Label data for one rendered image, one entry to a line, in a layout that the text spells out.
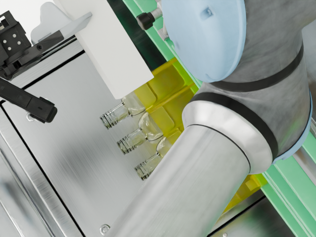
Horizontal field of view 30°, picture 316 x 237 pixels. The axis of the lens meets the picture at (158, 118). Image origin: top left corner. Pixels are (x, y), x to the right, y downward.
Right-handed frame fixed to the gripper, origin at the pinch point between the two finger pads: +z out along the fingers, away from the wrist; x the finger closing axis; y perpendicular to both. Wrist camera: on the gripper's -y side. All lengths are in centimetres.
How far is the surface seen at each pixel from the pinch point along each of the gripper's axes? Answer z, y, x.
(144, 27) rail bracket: 9.0, -4.9, 6.4
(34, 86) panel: -10.8, -2.5, 37.3
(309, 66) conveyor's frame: 27.4, -24.2, -1.0
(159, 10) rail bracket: 12.7, -3.8, 6.4
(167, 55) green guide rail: 13.9, -11.5, 23.8
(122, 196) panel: -8.3, -30.6, 26.8
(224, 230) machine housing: 5, -47, 24
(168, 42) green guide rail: 13.7, -9.2, 16.7
